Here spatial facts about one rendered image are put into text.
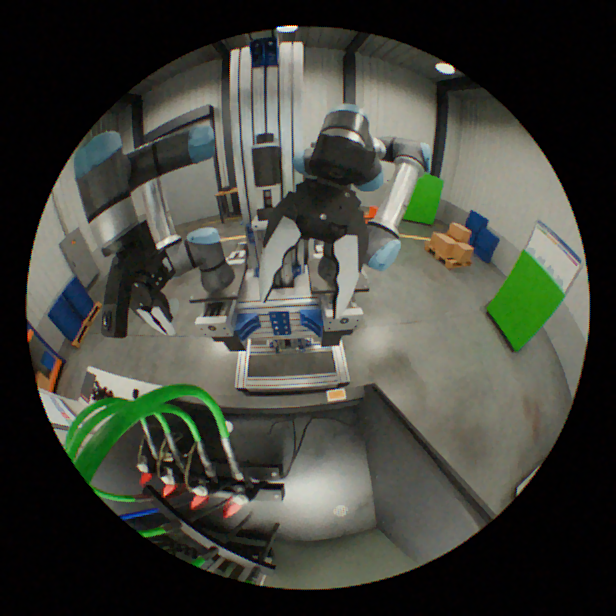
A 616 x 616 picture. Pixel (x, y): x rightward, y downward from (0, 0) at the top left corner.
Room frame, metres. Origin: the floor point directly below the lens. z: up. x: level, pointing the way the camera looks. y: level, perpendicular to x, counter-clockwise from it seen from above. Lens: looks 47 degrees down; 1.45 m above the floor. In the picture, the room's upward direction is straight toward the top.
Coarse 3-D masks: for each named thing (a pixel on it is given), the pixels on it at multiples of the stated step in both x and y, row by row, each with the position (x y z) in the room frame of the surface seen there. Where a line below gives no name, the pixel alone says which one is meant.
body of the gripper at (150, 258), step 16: (144, 224) 0.21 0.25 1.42; (128, 240) 0.15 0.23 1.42; (144, 240) 0.19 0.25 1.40; (144, 256) 0.18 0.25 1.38; (160, 256) 0.20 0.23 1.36; (144, 272) 0.15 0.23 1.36; (160, 272) 0.19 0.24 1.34; (144, 288) 0.14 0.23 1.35; (160, 288) 0.17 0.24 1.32; (144, 304) 0.13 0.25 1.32
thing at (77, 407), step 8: (48, 392) -0.25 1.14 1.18; (64, 400) -0.22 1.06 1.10; (72, 400) -0.22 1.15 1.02; (72, 408) -0.21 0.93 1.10; (80, 408) -0.20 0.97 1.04; (88, 416) -0.19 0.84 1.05; (56, 432) -0.21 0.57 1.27; (64, 432) -0.21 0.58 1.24; (64, 440) -0.21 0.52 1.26; (64, 448) -0.21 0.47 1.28; (80, 448) -0.20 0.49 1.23
